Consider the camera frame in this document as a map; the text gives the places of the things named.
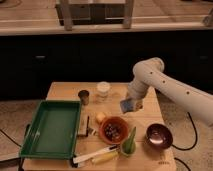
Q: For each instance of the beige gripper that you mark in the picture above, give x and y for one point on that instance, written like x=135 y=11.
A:
x=137 y=104

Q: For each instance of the green plastic tray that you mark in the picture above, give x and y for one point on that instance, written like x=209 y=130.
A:
x=53 y=131

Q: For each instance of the dark purple bowl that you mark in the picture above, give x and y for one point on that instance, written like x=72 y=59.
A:
x=158 y=136

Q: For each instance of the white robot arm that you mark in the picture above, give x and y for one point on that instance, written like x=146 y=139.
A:
x=150 y=73

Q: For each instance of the white lidded jar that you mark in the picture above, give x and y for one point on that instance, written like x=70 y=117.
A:
x=103 y=89

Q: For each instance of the wooden stool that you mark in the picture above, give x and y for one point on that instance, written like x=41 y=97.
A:
x=94 y=12

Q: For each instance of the yellow corn toy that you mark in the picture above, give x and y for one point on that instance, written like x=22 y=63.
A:
x=104 y=157

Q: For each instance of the orange bowl with beans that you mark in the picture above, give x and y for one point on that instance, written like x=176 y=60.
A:
x=113 y=130

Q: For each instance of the yellow round toy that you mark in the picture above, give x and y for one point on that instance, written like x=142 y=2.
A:
x=100 y=117

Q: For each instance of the green cone toy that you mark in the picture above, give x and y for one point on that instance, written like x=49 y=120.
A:
x=128 y=146

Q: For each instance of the blue sponge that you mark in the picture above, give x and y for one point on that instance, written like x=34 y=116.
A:
x=126 y=105

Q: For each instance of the small metal cup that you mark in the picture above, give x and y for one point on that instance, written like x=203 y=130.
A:
x=84 y=97

